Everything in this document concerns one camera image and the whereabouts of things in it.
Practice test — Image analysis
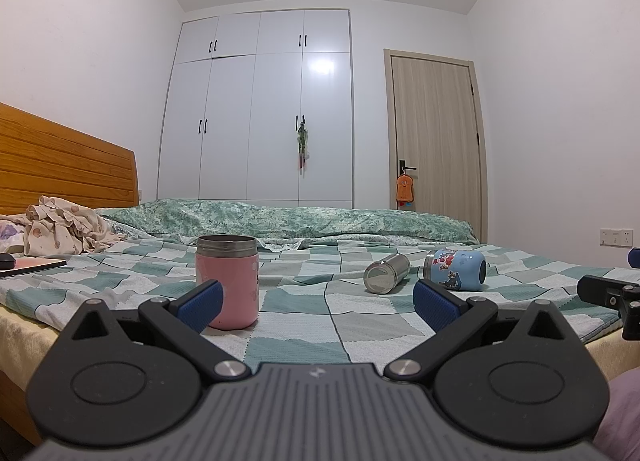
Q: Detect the white wardrobe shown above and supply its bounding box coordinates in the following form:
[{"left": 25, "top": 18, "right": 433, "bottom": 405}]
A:
[{"left": 157, "top": 9, "right": 355, "bottom": 209}]

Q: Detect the yellow bed sheet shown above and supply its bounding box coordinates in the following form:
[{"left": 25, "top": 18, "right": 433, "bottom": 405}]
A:
[{"left": 0, "top": 303, "right": 640, "bottom": 394}]

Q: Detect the light wooden door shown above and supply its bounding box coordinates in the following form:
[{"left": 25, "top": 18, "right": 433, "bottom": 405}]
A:
[{"left": 383, "top": 48, "right": 488, "bottom": 244}]

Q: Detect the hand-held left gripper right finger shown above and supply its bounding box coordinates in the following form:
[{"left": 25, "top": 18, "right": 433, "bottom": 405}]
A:
[{"left": 385, "top": 279, "right": 583, "bottom": 383}]

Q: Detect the green hanging ornament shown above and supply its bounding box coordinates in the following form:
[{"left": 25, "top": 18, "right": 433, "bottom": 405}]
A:
[{"left": 296, "top": 116, "right": 312, "bottom": 174}]

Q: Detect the flat pink tablet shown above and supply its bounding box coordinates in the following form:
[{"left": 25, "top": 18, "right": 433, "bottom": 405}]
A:
[{"left": 0, "top": 257, "right": 68, "bottom": 278}]

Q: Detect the white wall socket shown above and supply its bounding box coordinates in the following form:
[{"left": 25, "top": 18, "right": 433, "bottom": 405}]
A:
[{"left": 600, "top": 228, "right": 634, "bottom": 247}]

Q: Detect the wooden bed headboard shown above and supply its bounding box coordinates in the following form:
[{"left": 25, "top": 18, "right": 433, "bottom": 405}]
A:
[{"left": 0, "top": 102, "right": 139, "bottom": 218}]

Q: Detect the small plain steel cup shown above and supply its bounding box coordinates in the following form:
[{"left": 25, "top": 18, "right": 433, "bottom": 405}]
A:
[{"left": 363, "top": 255, "right": 412, "bottom": 295}]

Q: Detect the pink steel-rimmed cup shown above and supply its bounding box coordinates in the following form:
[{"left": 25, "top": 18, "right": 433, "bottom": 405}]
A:
[{"left": 195, "top": 235, "right": 260, "bottom": 331}]

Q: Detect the orange hanging toy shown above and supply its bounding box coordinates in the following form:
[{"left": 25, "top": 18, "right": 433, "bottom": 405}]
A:
[{"left": 395, "top": 172, "right": 415, "bottom": 209}]

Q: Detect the purple printed pillow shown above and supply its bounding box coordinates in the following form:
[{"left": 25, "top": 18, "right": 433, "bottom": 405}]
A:
[{"left": 0, "top": 220, "right": 31, "bottom": 254}]

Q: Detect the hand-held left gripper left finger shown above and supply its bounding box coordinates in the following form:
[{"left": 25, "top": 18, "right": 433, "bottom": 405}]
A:
[{"left": 59, "top": 280, "right": 251, "bottom": 383}]

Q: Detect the green floral quilt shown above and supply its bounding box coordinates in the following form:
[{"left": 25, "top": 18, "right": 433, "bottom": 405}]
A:
[{"left": 95, "top": 198, "right": 476, "bottom": 249}]

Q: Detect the cream patterned clothes pile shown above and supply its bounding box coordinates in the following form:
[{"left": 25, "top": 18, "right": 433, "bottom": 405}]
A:
[{"left": 25, "top": 195, "right": 128, "bottom": 256}]

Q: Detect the person's pink clothing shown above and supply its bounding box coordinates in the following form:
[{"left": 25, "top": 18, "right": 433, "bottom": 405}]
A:
[{"left": 592, "top": 373, "right": 640, "bottom": 461}]

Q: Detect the green checked blanket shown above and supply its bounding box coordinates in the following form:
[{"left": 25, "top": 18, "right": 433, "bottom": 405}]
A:
[{"left": 0, "top": 236, "right": 640, "bottom": 364}]

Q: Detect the blue cartoon print cup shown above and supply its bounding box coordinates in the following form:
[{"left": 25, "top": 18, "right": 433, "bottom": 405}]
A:
[{"left": 423, "top": 249, "right": 488, "bottom": 292}]

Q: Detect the wooden bed side rail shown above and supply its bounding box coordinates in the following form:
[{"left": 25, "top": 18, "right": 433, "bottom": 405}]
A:
[{"left": 0, "top": 371, "right": 43, "bottom": 447}]

